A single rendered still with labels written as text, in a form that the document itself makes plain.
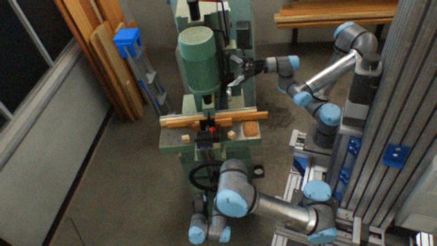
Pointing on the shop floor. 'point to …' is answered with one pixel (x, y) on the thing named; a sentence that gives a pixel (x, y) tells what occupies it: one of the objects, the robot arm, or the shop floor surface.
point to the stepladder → (124, 40)
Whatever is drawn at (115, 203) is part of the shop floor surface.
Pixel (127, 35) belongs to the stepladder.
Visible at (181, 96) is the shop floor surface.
